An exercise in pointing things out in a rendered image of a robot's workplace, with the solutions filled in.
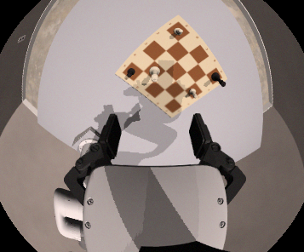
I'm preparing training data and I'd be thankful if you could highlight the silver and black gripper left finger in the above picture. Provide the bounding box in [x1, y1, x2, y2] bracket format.
[64, 113, 122, 206]

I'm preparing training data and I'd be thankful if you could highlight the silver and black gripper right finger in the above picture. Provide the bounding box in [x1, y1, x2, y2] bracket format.
[189, 113, 246, 205]

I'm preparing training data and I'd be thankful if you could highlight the white chess pawn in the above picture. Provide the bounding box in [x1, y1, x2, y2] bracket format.
[174, 28, 183, 35]
[189, 89, 197, 98]

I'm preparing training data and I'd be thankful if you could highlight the black chess queen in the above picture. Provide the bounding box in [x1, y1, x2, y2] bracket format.
[211, 72, 226, 87]

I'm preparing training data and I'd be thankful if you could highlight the black pawn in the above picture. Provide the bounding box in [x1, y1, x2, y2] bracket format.
[127, 68, 135, 77]

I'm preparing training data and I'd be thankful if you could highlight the chessboard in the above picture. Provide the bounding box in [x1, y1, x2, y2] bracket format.
[115, 15, 227, 117]

